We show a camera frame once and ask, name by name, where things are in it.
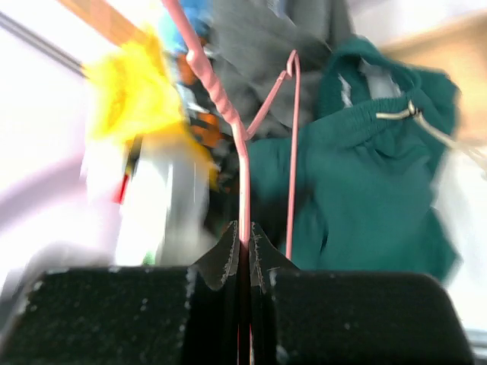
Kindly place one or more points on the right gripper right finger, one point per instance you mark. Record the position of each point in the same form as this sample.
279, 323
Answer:
348, 317

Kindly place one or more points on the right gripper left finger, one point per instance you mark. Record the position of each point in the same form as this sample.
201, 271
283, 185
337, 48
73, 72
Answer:
131, 315

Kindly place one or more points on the dark green shorts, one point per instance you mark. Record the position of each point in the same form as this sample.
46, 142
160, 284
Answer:
365, 168

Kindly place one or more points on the pink hanger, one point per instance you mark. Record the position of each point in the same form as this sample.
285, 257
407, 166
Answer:
199, 63

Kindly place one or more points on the grey shorts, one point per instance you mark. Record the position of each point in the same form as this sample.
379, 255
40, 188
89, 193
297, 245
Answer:
254, 40

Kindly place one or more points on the yellow shorts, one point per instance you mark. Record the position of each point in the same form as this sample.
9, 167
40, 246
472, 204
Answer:
135, 97

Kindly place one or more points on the light blue shorts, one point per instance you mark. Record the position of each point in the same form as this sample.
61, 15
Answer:
180, 18

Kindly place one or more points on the wooden clothes rack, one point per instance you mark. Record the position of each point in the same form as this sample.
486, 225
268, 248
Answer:
459, 48

